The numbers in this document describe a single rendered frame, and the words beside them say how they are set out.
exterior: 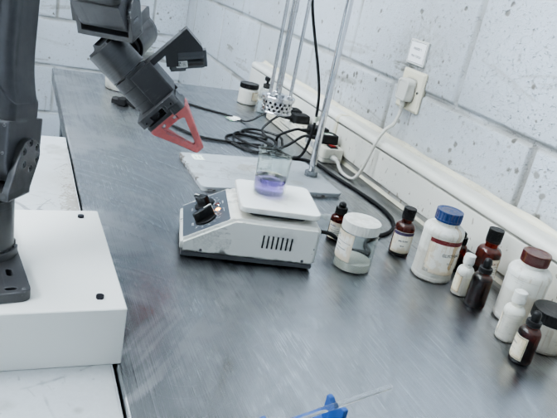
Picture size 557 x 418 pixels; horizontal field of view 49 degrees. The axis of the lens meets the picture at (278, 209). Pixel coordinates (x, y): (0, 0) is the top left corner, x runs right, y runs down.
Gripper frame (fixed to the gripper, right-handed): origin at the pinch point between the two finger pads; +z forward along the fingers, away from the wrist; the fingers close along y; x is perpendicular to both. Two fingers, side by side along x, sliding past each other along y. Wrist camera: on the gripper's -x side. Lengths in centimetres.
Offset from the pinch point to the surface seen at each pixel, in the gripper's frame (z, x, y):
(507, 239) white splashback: 43, -29, -8
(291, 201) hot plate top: 14.1, -6.2, -6.9
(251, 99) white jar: 23, -6, 97
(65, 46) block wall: -25, 53, 221
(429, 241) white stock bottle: 32.3, -18.6, -10.5
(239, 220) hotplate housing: 9.4, 0.6, -11.7
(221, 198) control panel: 8.2, 2.2, -2.8
